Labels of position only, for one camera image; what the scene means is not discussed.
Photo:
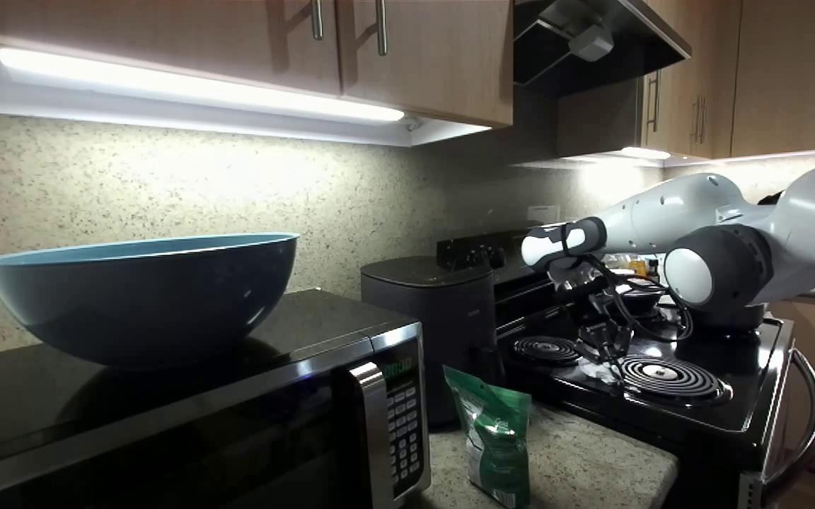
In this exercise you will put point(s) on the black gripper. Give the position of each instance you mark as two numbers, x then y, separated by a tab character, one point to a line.
583	285

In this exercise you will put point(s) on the white tissue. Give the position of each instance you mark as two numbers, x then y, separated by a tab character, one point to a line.
601	368

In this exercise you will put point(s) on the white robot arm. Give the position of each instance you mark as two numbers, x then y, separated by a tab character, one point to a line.
765	237

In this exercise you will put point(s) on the black electric stove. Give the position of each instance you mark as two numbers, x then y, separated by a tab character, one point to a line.
692	425

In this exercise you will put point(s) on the metal pot with lid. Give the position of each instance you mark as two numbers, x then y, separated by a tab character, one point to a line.
639	295

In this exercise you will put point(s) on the small coil burner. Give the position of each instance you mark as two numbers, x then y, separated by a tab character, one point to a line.
543	351

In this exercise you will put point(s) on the large coil burner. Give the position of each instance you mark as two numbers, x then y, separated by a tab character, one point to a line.
672	378

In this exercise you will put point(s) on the black pot with lid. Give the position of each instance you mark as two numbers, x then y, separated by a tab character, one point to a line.
733	320

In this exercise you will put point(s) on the green snack bag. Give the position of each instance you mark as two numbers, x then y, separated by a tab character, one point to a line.
497	439

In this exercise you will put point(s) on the steel range hood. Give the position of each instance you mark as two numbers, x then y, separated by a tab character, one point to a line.
586	39

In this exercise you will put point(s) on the black steel microwave oven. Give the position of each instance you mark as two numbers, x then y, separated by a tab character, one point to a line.
191	425

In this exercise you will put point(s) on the dark blue bowl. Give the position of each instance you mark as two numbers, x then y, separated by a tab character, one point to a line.
141	293

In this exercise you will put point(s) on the tan wall cabinet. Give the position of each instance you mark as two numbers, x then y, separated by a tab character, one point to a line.
765	66

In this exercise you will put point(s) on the wooden wall cabinet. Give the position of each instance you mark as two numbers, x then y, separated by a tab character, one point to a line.
191	32

